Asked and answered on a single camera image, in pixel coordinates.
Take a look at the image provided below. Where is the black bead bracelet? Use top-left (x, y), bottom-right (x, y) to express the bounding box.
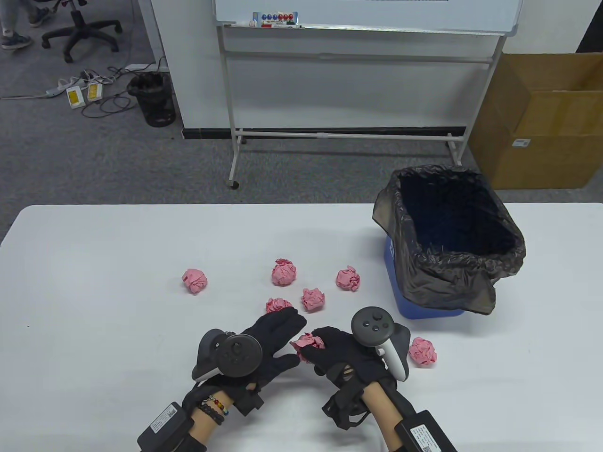
top-left (196, 403), bottom-right (226, 426)

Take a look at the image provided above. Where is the black right wrist sensor box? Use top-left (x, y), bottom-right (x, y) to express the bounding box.
top-left (393, 410), bottom-right (458, 452)

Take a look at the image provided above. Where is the whiteboard on metal stand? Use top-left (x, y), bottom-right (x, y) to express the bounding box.
top-left (213, 0), bottom-right (524, 190)

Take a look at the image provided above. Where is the pack of round magnets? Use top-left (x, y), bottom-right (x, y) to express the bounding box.
top-left (253, 11), bottom-right (299, 25)

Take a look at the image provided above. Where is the black mesh wastebasket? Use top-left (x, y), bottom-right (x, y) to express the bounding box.
top-left (126, 71), bottom-right (177, 128)

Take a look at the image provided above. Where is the brown cardboard box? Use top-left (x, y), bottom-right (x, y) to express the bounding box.
top-left (469, 52), bottom-right (603, 190)

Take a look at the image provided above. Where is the grey handheld controller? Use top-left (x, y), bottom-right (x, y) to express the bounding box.
top-left (351, 307), bottom-right (410, 382)
top-left (191, 328), bottom-right (263, 383)

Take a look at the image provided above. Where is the person's right hand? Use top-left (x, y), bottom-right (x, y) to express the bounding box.
top-left (301, 326), bottom-right (388, 430)

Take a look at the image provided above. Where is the black wrist sensor box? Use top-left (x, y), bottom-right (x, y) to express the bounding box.
top-left (393, 410), bottom-right (458, 452)
top-left (137, 401), bottom-right (195, 452)

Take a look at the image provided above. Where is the blue bin with black bag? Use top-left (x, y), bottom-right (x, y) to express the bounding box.
top-left (372, 166), bottom-right (526, 315)

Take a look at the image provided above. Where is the left grey handheld controller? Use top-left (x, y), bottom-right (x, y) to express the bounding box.
top-left (191, 328), bottom-right (263, 383)

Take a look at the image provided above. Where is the right grey handheld controller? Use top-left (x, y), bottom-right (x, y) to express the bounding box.
top-left (351, 307), bottom-right (410, 382)

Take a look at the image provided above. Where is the black office chair base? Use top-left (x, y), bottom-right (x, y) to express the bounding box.
top-left (41, 0), bottom-right (124, 63)

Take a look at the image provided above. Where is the black left wrist sensor box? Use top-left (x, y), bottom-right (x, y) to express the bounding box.
top-left (137, 401), bottom-right (195, 452)

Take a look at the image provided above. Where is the blue recycling bin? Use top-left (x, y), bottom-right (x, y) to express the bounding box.
top-left (384, 234), bottom-right (467, 322)

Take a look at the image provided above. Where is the person's left hand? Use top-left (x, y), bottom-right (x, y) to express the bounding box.
top-left (182, 307), bottom-right (307, 416)

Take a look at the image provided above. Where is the black left wrist strap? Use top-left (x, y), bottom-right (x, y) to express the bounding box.
top-left (174, 431), bottom-right (208, 452)

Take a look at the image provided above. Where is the person's left forearm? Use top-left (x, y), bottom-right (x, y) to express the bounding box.
top-left (188, 393), bottom-right (236, 445)

